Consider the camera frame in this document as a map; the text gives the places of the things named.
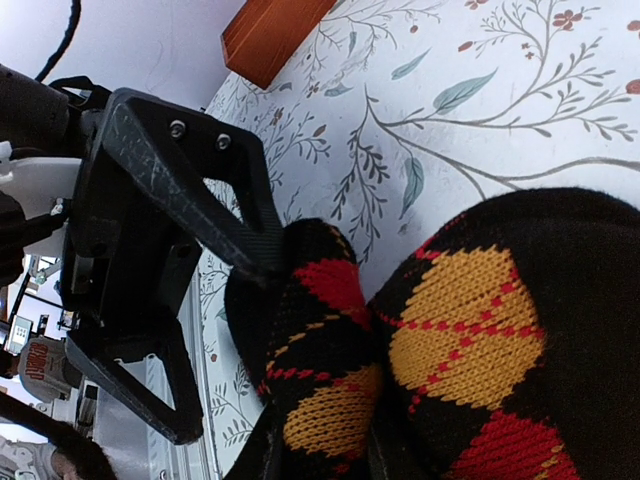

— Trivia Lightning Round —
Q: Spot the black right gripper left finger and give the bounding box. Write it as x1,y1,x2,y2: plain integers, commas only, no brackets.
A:
223,403,284,480

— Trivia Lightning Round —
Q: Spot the black red orange argyle sock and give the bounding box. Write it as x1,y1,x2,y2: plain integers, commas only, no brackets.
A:
225,188,639,479

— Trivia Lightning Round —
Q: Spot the brown wooden compartment tray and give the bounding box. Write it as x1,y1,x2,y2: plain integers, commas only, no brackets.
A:
221,0,335,89

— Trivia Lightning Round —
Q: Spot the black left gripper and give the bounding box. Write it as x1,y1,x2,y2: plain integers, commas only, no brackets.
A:
62,88,285,445

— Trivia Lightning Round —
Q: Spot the floral table mat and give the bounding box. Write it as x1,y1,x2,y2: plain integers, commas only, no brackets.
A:
200,1,639,477

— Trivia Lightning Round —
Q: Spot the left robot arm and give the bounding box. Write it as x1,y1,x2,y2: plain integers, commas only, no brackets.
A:
1,68,283,445

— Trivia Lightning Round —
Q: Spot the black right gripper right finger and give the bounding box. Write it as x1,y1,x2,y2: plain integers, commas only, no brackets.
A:
367,399,443,480

